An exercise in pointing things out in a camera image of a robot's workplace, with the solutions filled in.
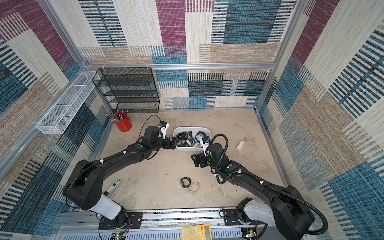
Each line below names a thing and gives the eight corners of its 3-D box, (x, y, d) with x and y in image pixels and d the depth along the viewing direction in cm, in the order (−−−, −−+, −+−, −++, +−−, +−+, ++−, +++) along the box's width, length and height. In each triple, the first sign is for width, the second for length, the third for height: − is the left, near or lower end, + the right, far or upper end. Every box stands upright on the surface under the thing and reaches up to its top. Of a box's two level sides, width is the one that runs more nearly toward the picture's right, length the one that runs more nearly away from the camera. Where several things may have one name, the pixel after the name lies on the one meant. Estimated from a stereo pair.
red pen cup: (118, 131, 111) (111, 121, 102) (122, 122, 116) (115, 112, 107) (130, 131, 110) (125, 121, 102) (133, 122, 116) (128, 112, 107)
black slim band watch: (180, 187, 84) (179, 186, 83) (180, 178, 88) (180, 177, 86) (191, 187, 84) (191, 186, 83) (191, 178, 88) (191, 177, 86)
